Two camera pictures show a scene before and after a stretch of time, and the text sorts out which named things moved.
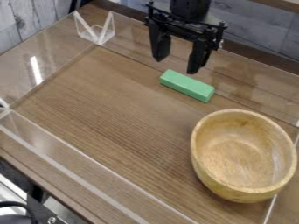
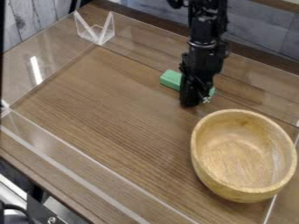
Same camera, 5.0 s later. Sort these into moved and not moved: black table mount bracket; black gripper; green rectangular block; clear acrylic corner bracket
Moved: black gripper
Not moved: green rectangular block; clear acrylic corner bracket; black table mount bracket
